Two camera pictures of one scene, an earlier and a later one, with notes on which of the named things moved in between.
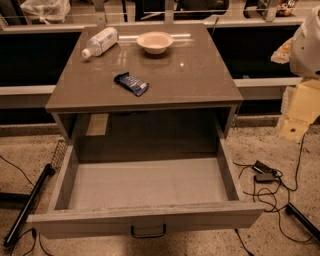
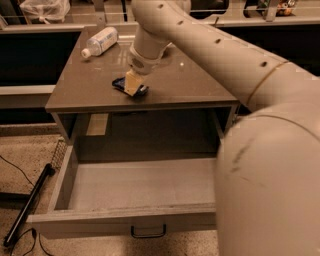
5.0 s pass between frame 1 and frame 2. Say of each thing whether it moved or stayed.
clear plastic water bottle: stayed
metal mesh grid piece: stayed
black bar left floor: stayed
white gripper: moved
